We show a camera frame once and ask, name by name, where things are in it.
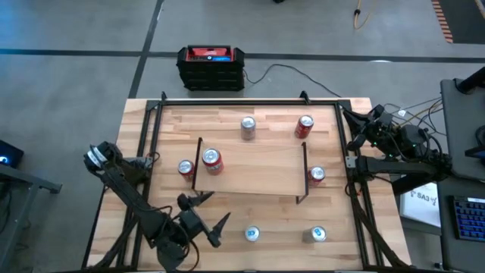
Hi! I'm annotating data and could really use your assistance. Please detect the tangled cable bundle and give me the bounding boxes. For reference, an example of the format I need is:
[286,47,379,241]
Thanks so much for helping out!
[382,97,446,140]

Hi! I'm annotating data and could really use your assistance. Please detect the white paper sign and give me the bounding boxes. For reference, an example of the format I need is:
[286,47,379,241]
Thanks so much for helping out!
[399,181,443,228]

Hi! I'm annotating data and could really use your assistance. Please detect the black computer with blue light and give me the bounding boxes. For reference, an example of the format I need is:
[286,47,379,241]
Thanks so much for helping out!
[0,139,24,169]

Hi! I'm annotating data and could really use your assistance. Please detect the backlit black keyboard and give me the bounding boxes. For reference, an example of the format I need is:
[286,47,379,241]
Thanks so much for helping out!
[449,195,485,243]

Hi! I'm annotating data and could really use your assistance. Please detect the red Coca-Cola can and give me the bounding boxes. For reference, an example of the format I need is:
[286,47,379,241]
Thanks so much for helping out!
[294,114,315,140]
[307,165,327,187]

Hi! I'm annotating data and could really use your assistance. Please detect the black power cable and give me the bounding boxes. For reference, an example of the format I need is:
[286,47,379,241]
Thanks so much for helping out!
[242,63,342,99]

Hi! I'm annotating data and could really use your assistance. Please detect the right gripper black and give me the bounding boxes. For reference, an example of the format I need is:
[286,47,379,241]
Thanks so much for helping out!
[342,105,395,152]

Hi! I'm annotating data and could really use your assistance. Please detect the black diagonal support bar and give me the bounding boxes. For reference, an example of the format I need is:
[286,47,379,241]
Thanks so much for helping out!
[390,172,452,196]

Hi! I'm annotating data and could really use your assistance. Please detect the black metal table frame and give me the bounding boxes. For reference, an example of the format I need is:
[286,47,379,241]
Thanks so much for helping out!
[81,97,410,272]

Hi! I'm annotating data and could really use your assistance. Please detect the silver soda can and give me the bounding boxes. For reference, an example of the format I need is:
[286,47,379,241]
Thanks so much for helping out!
[240,115,257,142]

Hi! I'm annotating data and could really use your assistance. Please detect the wooden shelf with black legs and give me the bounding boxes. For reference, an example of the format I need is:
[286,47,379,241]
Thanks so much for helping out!
[191,136,310,206]

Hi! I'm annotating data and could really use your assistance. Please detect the red-orange Fanta can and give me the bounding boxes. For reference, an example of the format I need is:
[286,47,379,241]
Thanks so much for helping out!
[177,158,196,182]
[201,147,225,176]

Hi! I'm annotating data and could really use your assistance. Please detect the red black power station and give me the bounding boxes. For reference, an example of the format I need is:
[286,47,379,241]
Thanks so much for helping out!
[176,44,246,92]

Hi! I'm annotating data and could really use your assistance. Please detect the dark grey desk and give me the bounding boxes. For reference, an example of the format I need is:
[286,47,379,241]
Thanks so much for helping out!
[435,174,485,273]

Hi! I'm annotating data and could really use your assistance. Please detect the grey desk top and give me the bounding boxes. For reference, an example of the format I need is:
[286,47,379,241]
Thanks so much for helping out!
[440,77,485,181]

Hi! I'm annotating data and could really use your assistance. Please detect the black mat with orange stripe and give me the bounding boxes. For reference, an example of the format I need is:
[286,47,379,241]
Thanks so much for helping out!
[430,0,485,44]

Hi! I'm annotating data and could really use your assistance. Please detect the yellow extension cable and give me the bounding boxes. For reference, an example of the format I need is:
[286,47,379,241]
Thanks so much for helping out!
[352,0,377,30]

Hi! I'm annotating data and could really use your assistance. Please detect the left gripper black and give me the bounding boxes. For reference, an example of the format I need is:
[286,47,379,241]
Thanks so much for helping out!
[177,191,232,249]

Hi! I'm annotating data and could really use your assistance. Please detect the black pole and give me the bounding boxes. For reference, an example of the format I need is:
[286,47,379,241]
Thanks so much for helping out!
[455,66,485,95]

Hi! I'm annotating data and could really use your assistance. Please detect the grey metal workbench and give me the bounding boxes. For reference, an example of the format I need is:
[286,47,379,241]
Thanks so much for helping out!
[0,163,63,272]

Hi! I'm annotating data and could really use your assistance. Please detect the slim silver blue drink can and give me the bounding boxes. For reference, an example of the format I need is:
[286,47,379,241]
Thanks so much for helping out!
[244,225,261,243]
[302,225,328,244]

